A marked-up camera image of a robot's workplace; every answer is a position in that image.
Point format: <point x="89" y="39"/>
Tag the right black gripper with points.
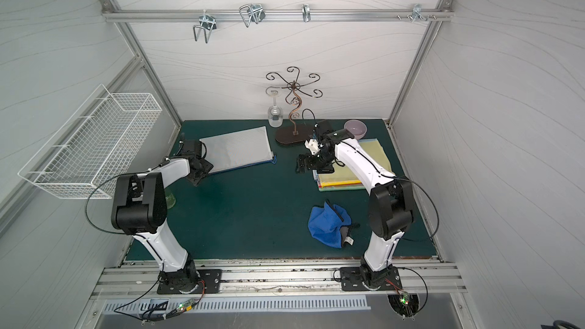
<point x="307" y="162"/>

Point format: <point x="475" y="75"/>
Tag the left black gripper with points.
<point x="199" y="170"/>

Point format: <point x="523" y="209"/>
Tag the yellow mesh document bag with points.
<point x="343" y="175"/>

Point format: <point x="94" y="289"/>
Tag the blue microfibre cloth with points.
<point x="332" y="225"/>

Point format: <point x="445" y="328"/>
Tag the green mesh document bag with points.
<point x="341" y="187"/>

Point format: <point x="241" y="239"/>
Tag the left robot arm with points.
<point x="140" y="210"/>

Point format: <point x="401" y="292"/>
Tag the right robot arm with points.
<point x="391" y="199"/>

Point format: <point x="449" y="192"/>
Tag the metal scroll glass rack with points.
<point x="298" y="132"/>

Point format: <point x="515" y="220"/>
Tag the pink ceramic bowl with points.
<point x="357" y="128"/>

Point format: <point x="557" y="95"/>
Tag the green plastic cup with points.
<point x="170" y="199"/>

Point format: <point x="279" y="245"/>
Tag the wine glass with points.
<point x="275" y="114"/>

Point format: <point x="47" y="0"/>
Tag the metal hook clip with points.
<point x="205" y="28"/>
<point x="416" y="15"/>
<point x="306" y="13"/>
<point x="252" y="13"/>

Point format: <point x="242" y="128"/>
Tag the white vent strip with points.
<point x="253" y="304"/>

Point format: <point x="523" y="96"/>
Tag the white wire basket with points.
<point x="100" y="140"/>

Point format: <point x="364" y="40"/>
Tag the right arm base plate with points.
<point x="357" y="279"/>

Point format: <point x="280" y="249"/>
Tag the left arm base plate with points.
<point x="208" y="281"/>

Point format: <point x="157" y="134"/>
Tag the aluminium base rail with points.
<point x="279" y="277"/>

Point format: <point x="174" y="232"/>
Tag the aluminium cross rail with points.
<point x="272" y="15"/>

